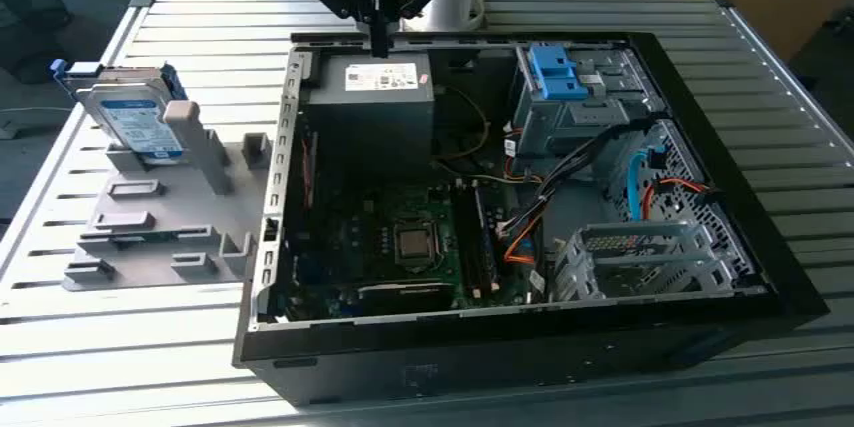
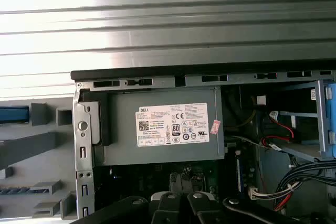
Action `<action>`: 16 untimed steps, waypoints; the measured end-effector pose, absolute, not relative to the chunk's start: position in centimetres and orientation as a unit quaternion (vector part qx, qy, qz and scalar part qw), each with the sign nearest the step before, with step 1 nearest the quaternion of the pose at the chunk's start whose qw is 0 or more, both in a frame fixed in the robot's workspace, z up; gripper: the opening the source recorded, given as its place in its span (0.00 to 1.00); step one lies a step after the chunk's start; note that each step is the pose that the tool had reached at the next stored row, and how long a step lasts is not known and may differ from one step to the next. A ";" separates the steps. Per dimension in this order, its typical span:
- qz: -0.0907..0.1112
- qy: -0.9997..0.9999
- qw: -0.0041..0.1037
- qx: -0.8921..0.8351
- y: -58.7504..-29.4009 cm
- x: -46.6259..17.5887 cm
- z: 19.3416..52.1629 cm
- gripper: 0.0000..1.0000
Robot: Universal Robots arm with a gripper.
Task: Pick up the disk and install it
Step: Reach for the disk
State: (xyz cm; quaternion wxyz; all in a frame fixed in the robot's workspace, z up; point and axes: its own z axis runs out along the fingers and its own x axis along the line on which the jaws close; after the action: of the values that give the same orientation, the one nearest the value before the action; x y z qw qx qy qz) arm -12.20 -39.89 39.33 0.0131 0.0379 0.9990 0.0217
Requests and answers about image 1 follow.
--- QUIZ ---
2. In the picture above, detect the hard disk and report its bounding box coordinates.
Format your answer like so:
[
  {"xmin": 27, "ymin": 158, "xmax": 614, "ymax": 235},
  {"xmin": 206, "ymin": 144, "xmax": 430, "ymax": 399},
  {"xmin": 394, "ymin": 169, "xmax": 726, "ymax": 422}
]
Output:
[{"xmin": 51, "ymin": 60, "xmax": 192, "ymax": 166}]

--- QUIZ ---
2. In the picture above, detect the orange red wire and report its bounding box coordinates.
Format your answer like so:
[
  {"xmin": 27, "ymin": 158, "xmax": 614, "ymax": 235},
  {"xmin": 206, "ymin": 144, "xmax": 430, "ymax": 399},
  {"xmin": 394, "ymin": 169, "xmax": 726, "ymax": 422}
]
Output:
[{"xmin": 639, "ymin": 177, "xmax": 721, "ymax": 222}]

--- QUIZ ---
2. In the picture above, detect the metal disk bay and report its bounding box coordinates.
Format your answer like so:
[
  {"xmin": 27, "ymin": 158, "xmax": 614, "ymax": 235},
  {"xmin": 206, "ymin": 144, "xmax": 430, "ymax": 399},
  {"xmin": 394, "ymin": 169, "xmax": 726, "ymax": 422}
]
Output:
[{"xmin": 550, "ymin": 219, "xmax": 742, "ymax": 303}]

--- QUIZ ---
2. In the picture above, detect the gray power supply unit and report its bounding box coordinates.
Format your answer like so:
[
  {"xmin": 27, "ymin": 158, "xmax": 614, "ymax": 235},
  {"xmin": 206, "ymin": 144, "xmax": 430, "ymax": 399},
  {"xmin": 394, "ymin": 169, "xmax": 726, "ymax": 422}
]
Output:
[{"xmin": 307, "ymin": 51, "xmax": 439, "ymax": 173}]

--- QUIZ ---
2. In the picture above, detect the blue plastic latch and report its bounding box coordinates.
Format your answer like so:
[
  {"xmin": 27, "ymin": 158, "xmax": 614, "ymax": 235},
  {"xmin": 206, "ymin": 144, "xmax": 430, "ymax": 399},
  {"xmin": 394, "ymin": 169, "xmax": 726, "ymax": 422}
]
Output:
[{"xmin": 525, "ymin": 45, "xmax": 591, "ymax": 101}]

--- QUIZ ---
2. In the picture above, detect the metal optical drive cage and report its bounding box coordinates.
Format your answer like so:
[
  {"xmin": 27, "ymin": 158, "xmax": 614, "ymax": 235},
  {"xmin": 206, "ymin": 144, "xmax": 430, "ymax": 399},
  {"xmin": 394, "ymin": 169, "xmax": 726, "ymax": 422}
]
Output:
[{"xmin": 510, "ymin": 44, "xmax": 669, "ymax": 158}]

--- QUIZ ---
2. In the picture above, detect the black mesh waste basket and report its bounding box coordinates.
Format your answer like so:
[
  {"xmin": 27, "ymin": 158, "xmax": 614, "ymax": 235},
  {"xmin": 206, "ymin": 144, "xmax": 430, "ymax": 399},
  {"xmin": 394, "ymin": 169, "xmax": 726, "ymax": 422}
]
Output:
[{"xmin": 0, "ymin": 0, "xmax": 72, "ymax": 84}]

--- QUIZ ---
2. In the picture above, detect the RAM stick with white clips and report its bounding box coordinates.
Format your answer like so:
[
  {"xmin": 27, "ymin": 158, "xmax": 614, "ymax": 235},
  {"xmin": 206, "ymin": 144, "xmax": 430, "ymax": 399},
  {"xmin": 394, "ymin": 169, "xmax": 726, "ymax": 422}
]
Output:
[{"xmin": 470, "ymin": 179, "xmax": 503, "ymax": 294}]

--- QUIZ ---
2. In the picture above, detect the CPU socket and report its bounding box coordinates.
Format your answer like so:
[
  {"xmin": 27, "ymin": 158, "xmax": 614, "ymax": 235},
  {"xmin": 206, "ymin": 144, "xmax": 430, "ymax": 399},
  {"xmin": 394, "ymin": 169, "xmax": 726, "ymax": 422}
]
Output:
[{"xmin": 391, "ymin": 216, "xmax": 446, "ymax": 268}]

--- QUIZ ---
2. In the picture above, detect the black RAM slot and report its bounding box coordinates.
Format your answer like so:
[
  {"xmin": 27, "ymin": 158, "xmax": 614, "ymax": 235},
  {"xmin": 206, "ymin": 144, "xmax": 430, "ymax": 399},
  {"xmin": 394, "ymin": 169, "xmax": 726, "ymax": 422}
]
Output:
[{"xmin": 450, "ymin": 177, "xmax": 487, "ymax": 301}]

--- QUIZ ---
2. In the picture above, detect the green motherboard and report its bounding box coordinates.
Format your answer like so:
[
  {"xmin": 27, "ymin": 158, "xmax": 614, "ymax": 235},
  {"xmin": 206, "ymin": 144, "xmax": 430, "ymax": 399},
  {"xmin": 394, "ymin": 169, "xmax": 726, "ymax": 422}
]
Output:
[{"xmin": 286, "ymin": 179, "xmax": 535, "ymax": 321}]

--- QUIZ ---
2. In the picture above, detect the gray parts rack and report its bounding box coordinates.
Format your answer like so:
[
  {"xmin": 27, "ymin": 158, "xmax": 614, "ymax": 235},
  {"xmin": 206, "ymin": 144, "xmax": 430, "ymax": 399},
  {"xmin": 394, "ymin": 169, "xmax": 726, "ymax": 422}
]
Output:
[{"xmin": 63, "ymin": 100, "xmax": 275, "ymax": 292}]

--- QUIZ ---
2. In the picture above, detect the bare RAM stick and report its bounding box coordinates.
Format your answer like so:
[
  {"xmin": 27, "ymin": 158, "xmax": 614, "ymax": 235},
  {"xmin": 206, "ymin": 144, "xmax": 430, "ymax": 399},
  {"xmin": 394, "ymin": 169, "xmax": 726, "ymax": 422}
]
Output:
[{"xmin": 110, "ymin": 231, "xmax": 180, "ymax": 244}]

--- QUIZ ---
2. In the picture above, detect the black graphics card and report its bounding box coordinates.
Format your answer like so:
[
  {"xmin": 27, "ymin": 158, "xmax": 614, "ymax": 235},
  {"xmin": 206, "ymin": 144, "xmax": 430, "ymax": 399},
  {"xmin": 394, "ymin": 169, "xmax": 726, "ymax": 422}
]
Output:
[{"xmin": 356, "ymin": 280, "xmax": 455, "ymax": 316}]

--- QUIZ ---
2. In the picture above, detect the black PC case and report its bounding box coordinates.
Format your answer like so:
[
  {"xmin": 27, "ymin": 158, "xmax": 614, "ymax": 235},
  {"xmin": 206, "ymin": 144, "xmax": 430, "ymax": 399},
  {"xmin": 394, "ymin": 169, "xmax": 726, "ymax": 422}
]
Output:
[{"xmin": 230, "ymin": 30, "xmax": 833, "ymax": 407}]

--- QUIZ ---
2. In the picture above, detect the yellow wire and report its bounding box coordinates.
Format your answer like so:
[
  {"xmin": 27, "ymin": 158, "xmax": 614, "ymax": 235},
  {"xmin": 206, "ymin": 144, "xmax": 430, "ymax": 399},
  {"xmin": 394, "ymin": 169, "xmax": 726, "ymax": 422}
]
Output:
[{"xmin": 431, "ymin": 86, "xmax": 493, "ymax": 161}]

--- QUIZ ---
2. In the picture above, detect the black cable bundle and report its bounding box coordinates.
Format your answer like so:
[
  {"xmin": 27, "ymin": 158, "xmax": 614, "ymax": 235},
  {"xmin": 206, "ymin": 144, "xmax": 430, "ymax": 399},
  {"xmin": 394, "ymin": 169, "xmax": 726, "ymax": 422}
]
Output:
[{"xmin": 497, "ymin": 119, "xmax": 653, "ymax": 243}]

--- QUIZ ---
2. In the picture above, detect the blue wire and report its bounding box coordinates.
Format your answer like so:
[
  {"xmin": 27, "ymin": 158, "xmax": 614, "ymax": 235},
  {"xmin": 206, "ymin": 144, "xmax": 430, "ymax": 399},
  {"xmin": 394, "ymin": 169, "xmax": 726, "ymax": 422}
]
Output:
[{"xmin": 626, "ymin": 144, "xmax": 669, "ymax": 223}]

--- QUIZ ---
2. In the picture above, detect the white floor cable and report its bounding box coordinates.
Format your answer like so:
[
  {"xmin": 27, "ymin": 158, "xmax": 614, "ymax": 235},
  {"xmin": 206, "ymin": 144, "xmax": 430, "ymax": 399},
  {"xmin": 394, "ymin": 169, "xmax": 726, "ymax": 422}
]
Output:
[{"xmin": 0, "ymin": 105, "xmax": 75, "ymax": 116}]

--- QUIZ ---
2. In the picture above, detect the orange wire bundle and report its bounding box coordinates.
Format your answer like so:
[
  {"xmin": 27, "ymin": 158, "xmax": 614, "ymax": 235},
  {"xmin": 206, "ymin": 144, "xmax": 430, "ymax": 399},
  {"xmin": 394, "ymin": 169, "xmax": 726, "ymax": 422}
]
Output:
[{"xmin": 503, "ymin": 231, "xmax": 539, "ymax": 264}]

